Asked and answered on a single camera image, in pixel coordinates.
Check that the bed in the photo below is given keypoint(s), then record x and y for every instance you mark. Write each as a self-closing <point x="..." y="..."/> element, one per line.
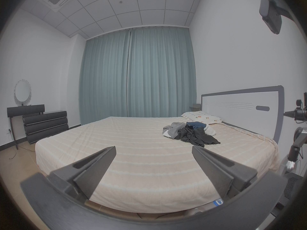
<point x="120" y="140"/>

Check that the black chest of drawers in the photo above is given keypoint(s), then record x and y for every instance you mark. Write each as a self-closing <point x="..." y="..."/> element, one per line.
<point x="45" y="126"/>

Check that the pile of clothes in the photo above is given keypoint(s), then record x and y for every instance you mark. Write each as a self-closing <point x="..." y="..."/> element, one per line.
<point x="191" y="134"/>

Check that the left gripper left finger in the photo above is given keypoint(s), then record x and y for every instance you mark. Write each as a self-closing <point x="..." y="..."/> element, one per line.
<point x="98" y="169"/>

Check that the round white mirror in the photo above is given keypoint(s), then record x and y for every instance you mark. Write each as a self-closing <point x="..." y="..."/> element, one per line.
<point x="22" y="92"/>

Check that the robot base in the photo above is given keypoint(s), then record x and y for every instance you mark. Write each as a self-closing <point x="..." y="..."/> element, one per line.
<point x="219" y="202"/>

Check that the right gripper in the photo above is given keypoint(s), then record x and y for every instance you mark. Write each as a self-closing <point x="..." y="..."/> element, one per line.
<point x="302" y="116"/>

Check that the white printed pillow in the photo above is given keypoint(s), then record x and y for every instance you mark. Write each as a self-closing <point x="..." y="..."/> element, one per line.
<point x="201" y="117"/>

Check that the black dressing table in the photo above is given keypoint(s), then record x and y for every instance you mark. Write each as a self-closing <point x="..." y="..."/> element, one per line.
<point x="24" y="110"/>

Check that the grey bedside table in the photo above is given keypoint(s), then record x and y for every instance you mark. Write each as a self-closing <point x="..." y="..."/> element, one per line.
<point x="195" y="107"/>

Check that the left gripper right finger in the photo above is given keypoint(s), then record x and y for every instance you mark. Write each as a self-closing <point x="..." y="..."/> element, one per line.
<point x="211" y="171"/>

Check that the blue-green curtain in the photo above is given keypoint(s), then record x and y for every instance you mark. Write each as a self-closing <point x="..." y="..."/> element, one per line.
<point x="163" y="75"/>
<point x="103" y="80"/>

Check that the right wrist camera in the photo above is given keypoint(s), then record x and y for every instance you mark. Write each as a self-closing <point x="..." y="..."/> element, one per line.
<point x="299" y="103"/>

